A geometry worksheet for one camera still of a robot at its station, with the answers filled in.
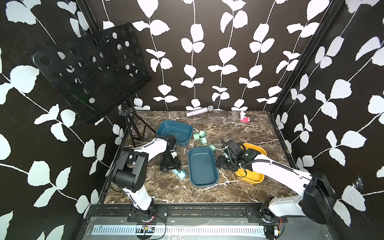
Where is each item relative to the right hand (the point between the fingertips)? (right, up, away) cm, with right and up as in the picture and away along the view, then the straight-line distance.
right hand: (217, 162), depth 82 cm
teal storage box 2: (-7, -7, +8) cm, 13 cm away
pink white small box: (+27, +25, +32) cm, 49 cm away
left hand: (-24, -5, +5) cm, 25 cm away
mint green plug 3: (-7, +10, +19) cm, 23 cm away
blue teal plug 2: (-20, -8, +4) cm, 22 cm away
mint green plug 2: (-11, +13, +21) cm, 27 cm away
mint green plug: (-7, +15, +22) cm, 28 cm away
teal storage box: (-22, +15, +27) cm, 38 cm away
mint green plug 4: (-1, +7, +13) cm, 15 cm away
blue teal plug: (-23, -5, +1) cm, 24 cm away
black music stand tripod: (-49, +30, -2) cm, 57 cm away
